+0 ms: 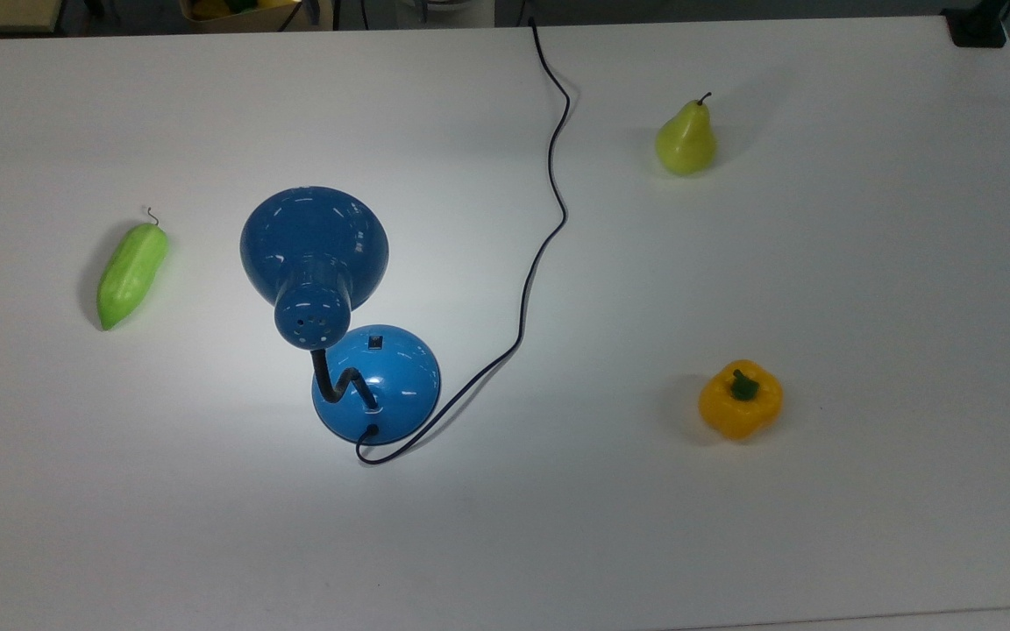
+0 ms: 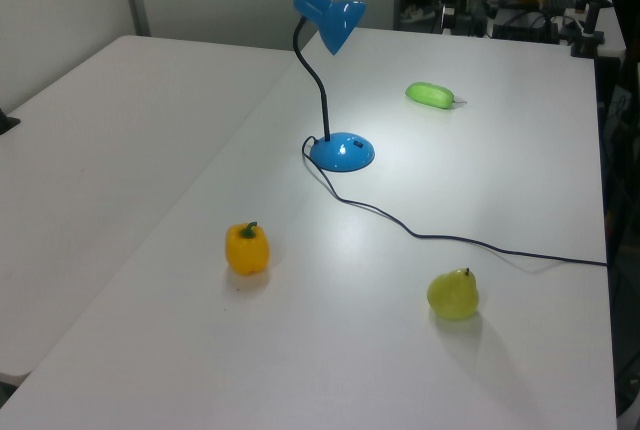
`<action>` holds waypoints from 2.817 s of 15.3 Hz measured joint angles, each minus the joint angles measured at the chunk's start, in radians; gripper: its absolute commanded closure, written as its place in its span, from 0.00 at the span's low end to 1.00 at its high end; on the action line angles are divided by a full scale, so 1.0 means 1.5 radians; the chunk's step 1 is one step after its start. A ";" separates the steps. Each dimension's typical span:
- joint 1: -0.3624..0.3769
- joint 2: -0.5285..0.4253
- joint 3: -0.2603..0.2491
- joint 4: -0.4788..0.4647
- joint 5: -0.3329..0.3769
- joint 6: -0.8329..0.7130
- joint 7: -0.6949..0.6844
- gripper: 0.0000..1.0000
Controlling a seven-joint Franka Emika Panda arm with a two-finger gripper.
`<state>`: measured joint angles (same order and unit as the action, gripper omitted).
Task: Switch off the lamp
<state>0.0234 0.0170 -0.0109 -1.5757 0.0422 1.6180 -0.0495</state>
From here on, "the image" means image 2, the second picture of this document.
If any blue gooseneck desk lamp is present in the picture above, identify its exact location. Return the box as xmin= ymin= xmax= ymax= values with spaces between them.
xmin=292 ymin=0 xmax=376 ymax=174

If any yellow bell pepper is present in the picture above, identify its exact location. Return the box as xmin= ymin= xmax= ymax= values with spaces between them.
xmin=224 ymin=221 xmax=271 ymax=277

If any green cucumber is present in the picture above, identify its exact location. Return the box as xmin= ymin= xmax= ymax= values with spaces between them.
xmin=404 ymin=81 xmax=469 ymax=111

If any green pear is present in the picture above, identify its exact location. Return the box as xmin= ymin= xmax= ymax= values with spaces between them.
xmin=426 ymin=267 xmax=481 ymax=322

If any black lamp power cable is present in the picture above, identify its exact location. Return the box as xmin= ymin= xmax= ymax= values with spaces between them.
xmin=301 ymin=135 xmax=609 ymax=267

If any black clamp bracket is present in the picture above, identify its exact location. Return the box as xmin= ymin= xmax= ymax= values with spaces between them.
xmin=0 ymin=107 xmax=22 ymax=136

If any black camera stand with clamp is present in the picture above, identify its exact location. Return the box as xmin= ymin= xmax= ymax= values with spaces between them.
xmin=571 ymin=0 xmax=614 ymax=59

